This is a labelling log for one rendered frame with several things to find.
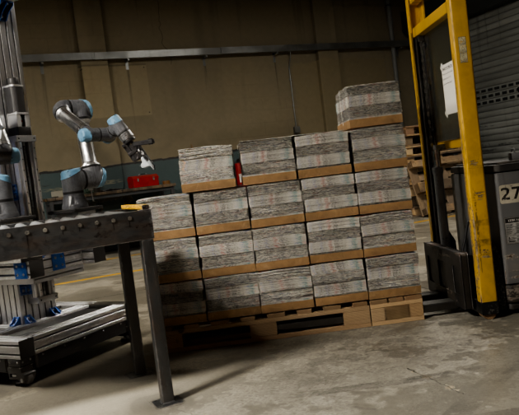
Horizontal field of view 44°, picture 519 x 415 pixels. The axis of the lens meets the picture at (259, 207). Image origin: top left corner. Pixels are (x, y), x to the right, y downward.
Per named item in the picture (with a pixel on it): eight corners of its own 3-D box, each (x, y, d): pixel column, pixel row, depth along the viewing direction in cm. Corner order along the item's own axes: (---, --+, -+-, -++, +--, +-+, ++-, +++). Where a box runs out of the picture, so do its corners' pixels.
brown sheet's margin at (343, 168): (292, 178, 380) (292, 170, 380) (341, 172, 381) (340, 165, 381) (298, 178, 343) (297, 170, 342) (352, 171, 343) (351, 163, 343)
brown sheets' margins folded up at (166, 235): (161, 313, 381) (149, 227, 378) (355, 287, 385) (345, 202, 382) (152, 328, 342) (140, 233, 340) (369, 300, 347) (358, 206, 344)
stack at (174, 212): (163, 337, 382) (144, 197, 377) (358, 311, 386) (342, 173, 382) (156, 355, 343) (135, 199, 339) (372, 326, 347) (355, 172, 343)
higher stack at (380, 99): (357, 311, 386) (332, 95, 379) (406, 305, 387) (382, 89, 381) (371, 326, 348) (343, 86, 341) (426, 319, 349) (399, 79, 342)
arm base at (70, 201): (56, 210, 373) (53, 193, 373) (75, 207, 386) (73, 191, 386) (75, 208, 366) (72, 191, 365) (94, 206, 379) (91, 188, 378)
